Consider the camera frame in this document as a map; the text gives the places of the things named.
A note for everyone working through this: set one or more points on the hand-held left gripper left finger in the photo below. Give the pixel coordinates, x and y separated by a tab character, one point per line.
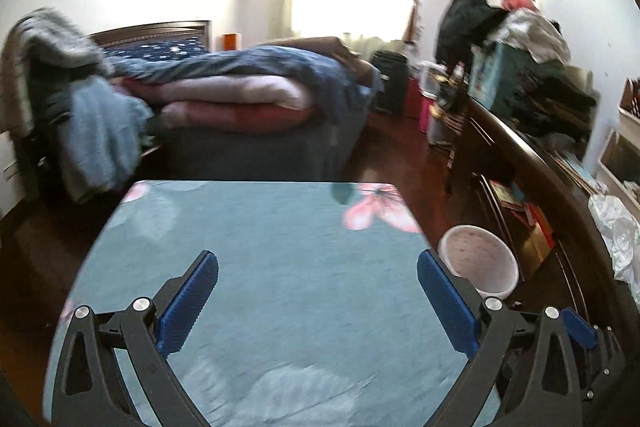
187	302

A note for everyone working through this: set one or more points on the orange box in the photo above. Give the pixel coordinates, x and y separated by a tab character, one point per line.
231	41

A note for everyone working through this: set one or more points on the red suitcase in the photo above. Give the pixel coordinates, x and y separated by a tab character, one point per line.
414	99

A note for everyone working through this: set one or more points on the green and yellow book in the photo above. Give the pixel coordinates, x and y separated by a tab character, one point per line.
502	194

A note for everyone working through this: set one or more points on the pink container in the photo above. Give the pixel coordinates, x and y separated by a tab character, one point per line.
426	117

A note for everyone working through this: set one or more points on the red flat box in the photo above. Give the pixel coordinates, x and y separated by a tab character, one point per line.
540	222

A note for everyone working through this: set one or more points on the teal printed box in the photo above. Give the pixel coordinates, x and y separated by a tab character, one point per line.
497	77

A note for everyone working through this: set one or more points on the light blue towel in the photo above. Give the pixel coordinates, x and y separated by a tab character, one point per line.
100	132

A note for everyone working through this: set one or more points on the white clothes pile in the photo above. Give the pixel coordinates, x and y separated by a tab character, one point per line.
535	34

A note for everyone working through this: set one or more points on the brown blanket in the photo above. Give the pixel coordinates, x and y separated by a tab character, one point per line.
345	57

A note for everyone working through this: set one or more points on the black hanging coat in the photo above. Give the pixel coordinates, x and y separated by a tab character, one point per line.
465	22

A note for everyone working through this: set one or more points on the white plastic box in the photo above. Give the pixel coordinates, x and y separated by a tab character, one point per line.
430	79

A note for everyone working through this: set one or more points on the yellow brown box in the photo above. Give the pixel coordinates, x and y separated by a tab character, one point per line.
535	249

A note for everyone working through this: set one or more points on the dark wooden headboard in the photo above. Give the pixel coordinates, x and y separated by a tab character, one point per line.
150	32

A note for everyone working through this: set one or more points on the red quilt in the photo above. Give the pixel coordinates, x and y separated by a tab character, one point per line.
230	117

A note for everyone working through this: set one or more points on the teal floral tablecloth table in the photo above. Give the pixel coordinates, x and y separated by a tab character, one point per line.
280	267

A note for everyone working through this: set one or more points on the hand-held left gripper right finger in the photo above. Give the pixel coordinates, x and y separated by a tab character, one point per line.
446	303

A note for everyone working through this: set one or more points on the pale pink quilt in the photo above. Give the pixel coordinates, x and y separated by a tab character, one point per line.
225	89

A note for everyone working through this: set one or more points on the pink and white bin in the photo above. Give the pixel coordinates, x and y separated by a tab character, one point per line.
477	257

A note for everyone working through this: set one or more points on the white plastic bag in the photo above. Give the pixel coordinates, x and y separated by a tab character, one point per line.
617	237

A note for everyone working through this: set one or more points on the black handbag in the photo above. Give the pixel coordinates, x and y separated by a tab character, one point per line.
450	99

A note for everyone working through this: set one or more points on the beige storage bins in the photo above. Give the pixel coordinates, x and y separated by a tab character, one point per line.
622	157

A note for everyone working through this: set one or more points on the dark wooden dresser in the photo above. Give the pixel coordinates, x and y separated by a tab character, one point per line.
500	147

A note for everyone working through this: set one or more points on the grey draped garment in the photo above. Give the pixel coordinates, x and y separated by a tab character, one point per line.
55	39

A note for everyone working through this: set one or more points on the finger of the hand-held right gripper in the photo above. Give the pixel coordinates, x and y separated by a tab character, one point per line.
578	328

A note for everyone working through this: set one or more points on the black suitcase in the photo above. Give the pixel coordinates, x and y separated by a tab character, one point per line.
390	82

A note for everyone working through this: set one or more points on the dark folded clothes stack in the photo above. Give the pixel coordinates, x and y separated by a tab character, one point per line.
555	107

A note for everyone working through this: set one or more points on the clear storage box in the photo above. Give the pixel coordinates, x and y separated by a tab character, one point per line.
445	129

